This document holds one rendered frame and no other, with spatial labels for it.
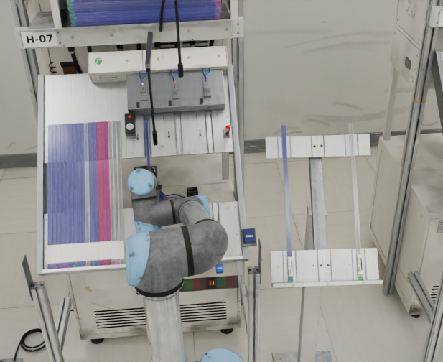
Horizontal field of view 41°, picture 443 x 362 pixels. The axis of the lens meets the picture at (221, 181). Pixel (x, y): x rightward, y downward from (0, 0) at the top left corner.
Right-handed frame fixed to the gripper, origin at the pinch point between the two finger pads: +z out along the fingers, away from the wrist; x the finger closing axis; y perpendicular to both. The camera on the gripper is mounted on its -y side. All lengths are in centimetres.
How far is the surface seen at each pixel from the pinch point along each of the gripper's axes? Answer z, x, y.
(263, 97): 176, -64, 54
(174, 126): 6.4, -9.5, 21.5
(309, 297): 11, -55, -44
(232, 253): -5.3, -26.6, -23.5
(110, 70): 3.4, 11.3, 41.7
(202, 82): 4.0, -20.4, 36.1
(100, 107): 8.6, 16.1, 29.9
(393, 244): 59, -103, -32
